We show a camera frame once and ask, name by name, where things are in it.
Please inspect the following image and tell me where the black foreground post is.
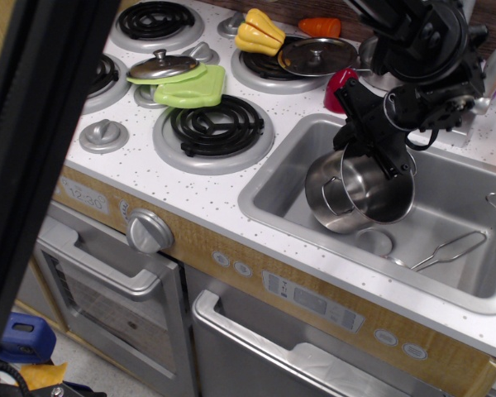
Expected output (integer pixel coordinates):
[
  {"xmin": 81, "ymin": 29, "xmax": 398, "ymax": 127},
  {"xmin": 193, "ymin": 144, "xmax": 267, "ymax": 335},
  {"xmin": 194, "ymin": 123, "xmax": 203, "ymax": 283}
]
[{"xmin": 0, "ymin": 0, "xmax": 123, "ymax": 381}]

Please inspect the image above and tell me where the grey toy faucet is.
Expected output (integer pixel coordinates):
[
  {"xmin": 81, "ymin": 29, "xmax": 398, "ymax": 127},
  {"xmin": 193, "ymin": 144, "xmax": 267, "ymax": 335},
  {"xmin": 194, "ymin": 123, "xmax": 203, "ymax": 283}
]
[{"xmin": 446, "ymin": 0, "xmax": 496, "ymax": 148}]

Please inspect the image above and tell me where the flat steel pan lid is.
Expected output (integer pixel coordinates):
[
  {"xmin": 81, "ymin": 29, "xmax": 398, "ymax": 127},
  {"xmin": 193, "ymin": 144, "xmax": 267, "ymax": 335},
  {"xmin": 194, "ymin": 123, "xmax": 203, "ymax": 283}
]
[{"xmin": 278, "ymin": 37, "xmax": 358, "ymax": 77}]

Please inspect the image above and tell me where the grey stove knob middle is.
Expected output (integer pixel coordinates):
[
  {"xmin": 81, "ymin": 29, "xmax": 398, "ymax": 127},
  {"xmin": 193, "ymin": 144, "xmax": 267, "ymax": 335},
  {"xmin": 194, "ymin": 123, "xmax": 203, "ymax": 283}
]
[{"xmin": 134, "ymin": 84, "xmax": 165, "ymax": 109}]

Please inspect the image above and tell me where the steel wire utensil handle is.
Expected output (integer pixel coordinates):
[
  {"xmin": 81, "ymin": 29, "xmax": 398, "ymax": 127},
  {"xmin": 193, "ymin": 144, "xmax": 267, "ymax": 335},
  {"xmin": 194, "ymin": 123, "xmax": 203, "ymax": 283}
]
[{"xmin": 386, "ymin": 230, "xmax": 488, "ymax": 273}]

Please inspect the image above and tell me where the grey stove knob upper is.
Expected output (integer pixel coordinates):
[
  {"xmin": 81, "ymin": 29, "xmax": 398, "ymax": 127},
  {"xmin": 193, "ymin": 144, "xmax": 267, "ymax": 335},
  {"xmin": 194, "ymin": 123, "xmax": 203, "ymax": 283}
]
[{"xmin": 182, "ymin": 41, "xmax": 220, "ymax": 65}]

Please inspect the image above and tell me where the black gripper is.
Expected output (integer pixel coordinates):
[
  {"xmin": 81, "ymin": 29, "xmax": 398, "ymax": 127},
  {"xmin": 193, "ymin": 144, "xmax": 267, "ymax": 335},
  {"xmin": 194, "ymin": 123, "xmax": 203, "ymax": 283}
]
[{"xmin": 332, "ymin": 79, "xmax": 416, "ymax": 179}]

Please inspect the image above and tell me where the yellow toy bell pepper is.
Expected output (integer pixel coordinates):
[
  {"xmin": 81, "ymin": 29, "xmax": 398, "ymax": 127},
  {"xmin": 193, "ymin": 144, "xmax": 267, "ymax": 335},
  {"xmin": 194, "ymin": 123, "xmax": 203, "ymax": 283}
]
[{"xmin": 235, "ymin": 8, "xmax": 286, "ymax": 56}]

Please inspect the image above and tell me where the grey stove knob front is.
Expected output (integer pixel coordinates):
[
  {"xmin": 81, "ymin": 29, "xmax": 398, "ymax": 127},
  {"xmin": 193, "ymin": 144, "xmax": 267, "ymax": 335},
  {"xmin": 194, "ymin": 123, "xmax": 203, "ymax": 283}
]
[{"xmin": 79, "ymin": 119, "xmax": 130, "ymax": 154}]

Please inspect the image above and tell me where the yellow cloth on floor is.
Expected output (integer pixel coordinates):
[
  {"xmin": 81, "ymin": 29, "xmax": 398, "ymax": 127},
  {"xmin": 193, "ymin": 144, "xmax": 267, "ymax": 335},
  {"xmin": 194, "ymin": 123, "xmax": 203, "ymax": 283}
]
[{"xmin": 20, "ymin": 362, "xmax": 68, "ymax": 391}]

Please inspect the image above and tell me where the black coiled cable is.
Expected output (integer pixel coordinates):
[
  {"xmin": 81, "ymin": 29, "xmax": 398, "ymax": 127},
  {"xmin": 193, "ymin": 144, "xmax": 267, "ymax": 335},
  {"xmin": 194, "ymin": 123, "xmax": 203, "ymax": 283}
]
[{"xmin": 0, "ymin": 357, "xmax": 34, "ymax": 397}]

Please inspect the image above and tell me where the blue clamp tool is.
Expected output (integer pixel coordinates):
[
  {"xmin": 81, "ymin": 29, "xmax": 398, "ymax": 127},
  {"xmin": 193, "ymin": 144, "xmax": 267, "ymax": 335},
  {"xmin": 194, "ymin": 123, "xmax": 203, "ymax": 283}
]
[{"xmin": 0, "ymin": 312, "xmax": 56, "ymax": 364}]

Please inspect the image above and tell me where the grey toy sink basin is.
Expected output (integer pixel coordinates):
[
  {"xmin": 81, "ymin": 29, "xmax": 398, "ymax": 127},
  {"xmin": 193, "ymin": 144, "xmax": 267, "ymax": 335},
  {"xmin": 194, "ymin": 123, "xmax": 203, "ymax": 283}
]
[{"xmin": 239, "ymin": 114, "xmax": 496, "ymax": 314}]

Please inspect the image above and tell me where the grey stove knob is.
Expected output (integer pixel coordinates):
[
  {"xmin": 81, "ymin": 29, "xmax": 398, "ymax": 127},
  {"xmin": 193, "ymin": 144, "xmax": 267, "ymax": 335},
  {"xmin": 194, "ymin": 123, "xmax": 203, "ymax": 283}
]
[
  {"xmin": 79, "ymin": 119, "xmax": 130, "ymax": 154},
  {"xmin": 182, "ymin": 41, "xmax": 220, "ymax": 65},
  {"xmin": 217, "ymin": 12, "xmax": 245, "ymax": 39},
  {"xmin": 134, "ymin": 84, "xmax": 165, "ymax": 109}
]

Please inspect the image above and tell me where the grey oven dial knob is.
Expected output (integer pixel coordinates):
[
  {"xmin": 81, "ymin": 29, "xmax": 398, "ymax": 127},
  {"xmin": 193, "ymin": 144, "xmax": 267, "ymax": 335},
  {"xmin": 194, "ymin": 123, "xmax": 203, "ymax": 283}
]
[{"xmin": 126, "ymin": 208, "xmax": 174, "ymax": 254}]

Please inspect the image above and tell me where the steel pot with handles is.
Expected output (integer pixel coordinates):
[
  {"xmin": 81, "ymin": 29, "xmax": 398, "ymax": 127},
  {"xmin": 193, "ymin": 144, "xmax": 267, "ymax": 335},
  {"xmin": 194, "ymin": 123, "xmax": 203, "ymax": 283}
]
[{"xmin": 305, "ymin": 144, "xmax": 415, "ymax": 234}]

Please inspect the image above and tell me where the red toy pepper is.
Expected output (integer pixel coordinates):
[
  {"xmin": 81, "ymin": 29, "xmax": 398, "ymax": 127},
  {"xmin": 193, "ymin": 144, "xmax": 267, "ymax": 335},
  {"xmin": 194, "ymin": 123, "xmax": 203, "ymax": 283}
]
[{"xmin": 323, "ymin": 68, "xmax": 358, "ymax": 114}]

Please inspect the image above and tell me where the toy oven door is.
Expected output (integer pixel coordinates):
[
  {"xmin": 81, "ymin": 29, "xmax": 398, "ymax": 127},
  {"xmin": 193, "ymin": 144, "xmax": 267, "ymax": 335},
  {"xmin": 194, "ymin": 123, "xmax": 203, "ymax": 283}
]
[{"xmin": 34, "ymin": 202, "xmax": 198, "ymax": 396}]

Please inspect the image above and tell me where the back left black burner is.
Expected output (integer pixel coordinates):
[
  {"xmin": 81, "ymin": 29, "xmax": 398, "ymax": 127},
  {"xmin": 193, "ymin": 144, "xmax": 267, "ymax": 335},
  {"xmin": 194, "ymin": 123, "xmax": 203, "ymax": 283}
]
[{"xmin": 109, "ymin": 1, "xmax": 204, "ymax": 54}]

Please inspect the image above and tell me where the back right black burner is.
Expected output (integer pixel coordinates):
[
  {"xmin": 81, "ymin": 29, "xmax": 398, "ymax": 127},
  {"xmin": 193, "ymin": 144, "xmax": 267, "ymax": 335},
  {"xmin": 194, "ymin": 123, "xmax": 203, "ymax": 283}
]
[{"xmin": 231, "ymin": 50, "xmax": 329, "ymax": 95}]

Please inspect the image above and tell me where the steel saucepan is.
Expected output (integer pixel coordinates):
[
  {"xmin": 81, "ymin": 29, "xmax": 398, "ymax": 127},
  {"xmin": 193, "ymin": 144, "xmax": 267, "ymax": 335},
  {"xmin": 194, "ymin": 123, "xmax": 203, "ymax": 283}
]
[{"xmin": 351, "ymin": 36, "xmax": 398, "ymax": 92}]

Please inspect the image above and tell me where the front left black burner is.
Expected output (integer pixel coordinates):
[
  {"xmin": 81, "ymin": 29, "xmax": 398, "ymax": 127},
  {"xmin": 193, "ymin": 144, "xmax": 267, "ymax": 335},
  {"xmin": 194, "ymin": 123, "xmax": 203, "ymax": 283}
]
[{"xmin": 82, "ymin": 54, "xmax": 131, "ymax": 115}]

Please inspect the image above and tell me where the toy dishwasher door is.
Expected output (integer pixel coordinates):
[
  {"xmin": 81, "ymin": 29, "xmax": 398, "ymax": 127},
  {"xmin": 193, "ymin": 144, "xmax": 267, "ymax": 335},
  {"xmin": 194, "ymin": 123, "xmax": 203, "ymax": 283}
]
[{"xmin": 191, "ymin": 289, "xmax": 451, "ymax": 397}]

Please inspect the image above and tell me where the front right black burner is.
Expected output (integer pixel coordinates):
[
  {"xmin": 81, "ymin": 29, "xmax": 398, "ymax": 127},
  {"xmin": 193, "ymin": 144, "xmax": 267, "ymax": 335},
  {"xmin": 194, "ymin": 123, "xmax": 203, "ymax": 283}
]
[{"xmin": 152, "ymin": 94, "xmax": 275, "ymax": 175}]

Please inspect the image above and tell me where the orange toy carrot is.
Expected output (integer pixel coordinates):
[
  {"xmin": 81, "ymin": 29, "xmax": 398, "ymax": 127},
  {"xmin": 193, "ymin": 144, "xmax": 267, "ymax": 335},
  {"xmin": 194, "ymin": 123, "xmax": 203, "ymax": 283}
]
[{"xmin": 298, "ymin": 17, "xmax": 341, "ymax": 38}]

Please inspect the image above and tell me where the domed steel pot lid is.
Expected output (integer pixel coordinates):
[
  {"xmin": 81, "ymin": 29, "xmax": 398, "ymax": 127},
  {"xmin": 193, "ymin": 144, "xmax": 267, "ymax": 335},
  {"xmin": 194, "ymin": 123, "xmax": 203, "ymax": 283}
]
[{"xmin": 128, "ymin": 49, "xmax": 200, "ymax": 79}]

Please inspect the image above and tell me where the grey stove knob back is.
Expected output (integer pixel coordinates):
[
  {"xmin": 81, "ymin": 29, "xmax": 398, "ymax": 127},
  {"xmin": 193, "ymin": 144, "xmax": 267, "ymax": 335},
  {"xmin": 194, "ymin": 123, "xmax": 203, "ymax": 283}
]
[{"xmin": 217, "ymin": 12, "xmax": 245, "ymax": 39}]

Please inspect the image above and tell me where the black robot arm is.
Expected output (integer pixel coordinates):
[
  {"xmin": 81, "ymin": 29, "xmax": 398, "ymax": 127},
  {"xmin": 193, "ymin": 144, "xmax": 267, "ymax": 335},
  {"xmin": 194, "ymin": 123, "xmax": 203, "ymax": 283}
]
[{"xmin": 333, "ymin": 1, "xmax": 489, "ymax": 179}]

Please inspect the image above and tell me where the black burner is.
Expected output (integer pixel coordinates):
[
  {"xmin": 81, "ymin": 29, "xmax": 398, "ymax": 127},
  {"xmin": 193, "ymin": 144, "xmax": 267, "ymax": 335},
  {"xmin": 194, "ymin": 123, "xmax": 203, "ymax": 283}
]
[
  {"xmin": 109, "ymin": 1, "xmax": 204, "ymax": 54},
  {"xmin": 152, "ymin": 94, "xmax": 275, "ymax": 175},
  {"xmin": 231, "ymin": 50, "xmax": 329, "ymax": 95},
  {"xmin": 82, "ymin": 54, "xmax": 131, "ymax": 115}
]

